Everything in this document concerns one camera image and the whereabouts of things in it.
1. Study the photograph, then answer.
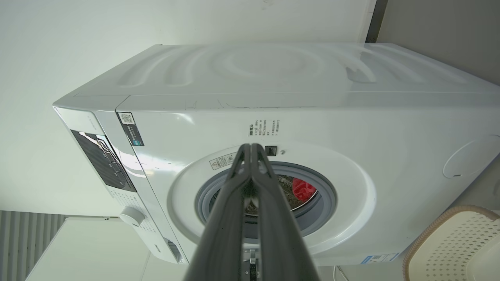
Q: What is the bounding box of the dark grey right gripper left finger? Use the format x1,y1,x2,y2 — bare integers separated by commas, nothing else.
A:
184,143,252,281

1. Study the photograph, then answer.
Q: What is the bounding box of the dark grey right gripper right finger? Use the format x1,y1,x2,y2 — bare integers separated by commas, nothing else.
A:
250,143,321,281

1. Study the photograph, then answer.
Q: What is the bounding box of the red garment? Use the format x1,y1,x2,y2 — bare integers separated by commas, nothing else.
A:
292,178,317,200

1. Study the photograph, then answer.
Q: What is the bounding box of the white cabinet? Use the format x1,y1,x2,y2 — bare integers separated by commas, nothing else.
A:
24,217,188,281

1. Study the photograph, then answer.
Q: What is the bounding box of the white front-load washing machine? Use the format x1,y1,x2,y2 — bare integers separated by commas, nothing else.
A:
53,42,500,267

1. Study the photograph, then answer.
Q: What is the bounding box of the cream perforated laundry basket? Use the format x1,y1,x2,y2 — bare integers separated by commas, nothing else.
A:
402,206,500,281

